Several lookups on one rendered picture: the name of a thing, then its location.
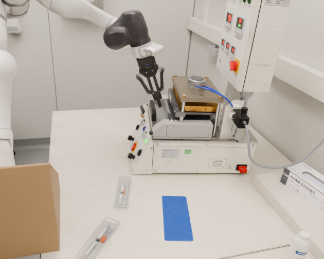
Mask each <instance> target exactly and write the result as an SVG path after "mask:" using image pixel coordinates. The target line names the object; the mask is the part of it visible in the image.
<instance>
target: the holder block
mask: <svg viewBox="0 0 324 259"><path fill-rule="evenodd" d="M183 120H210V121H211V122H212V124H213V123H214V116H213V115H185V117H184V119H183Z"/></svg>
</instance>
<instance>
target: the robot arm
mask: <svg viewBox="0 0 324 259"><path fill-rule="evenodd" d="M36 1H38V2H39V3H40V4H41V5H42V6H44V7H45V8H47V9H48V10H50V11H52V12H54V13H55V14H57V15H59V16H61V17H64V18H66V19H77V18H80V19H86V20H88V21H90V22H92V23H94V24H95V25H97V26H99V27H101V28H102V29H104V30H105V32H104V34H103V40H104V43H105V45H106V46H107V47H108V48H110V49H112V50H118V49H121V48H123V47H125V46H127V45H130V46H131V50H132V52H133V55H134V57H135V58H137V59H136V60H137V63H138V66H139V73H138V74H137V75H136V79H137V80H139V81H140V83H141V84H142V86H143V87H144V89H145V91H146V92H147V94H152V96H153V99H154V101H157V104H158V107H159V108H160V107H162V105H161V101H160V99H162V96H161V93H160V92H161V91H162V90H164V78H163V73H164V70H165V69H164V67H159V66H158V65H157V64H156V60H155V57H154V56H155V55H156V54H158V53H160V52H161V51H163V46H162V45H160V44H156V43H154V42H152V41H151V39H150V37H149V33H148V27H147V24H146V21H145V18H144V16H143V14H142V13H141V11H139V10H135V9H134V10H128V11H124V12H123V13H122V14H121V16H120V17H119V18H117V17H113V16H111V15H109V14H108V13H106V12H104V11H102V10H101V9H99V8H97V7H96V6H94V5H92V4H90V3H89V2H88V1H86V0H36ZM29 2H30V0H0V167H7V166H14V165H15V159H14V152H13V132H12V130H11V103H12V95H13V87H14V80H15V75H16V71H17V62H16V60H15V58H14V57H13V56H12V55H11V54H10V53H9V52H7V46H8V38H7V19H19V18H22V17H24V16H25V15H26V14H27V12H28V9H29V6H30V4H29ZM158 69H159V72H160V88H159V86H158V82H157V79H156V76H155V75H156V73H157V71H158ZM141 75H143V76H144V77H146V78H147V80H148V84H149V87H150V90H149V89H148V87H147V86H146V84H145V82H144V81H143V79H142V78H141ZM150 77H153V79H154V83H155V86H156V89H157V91H154V89H153V86H152V83H151V80H150Z"/></svg>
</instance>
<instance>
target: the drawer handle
mask: <svg viewBox="0 0 324 259"><path fill-rule="evenodd" d="M149 108H150V109H151V115H152V119H151V120H152V121H156V109H155V104H154V100H150V105H149Z"/></svg>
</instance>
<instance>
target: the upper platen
mask: <svg viewBox="0 0 324 259"><path fill-rule="evenodd" d="M173 92H174V95H175V98H176V100H177V103H178V106H179V110H181V103H182V102H181V101H180V99H179V97H178V94H177V92H176V89H175V88H173ZM216 107H217V103H212V102H185V112H186V115H215V111H216Z"/></svg>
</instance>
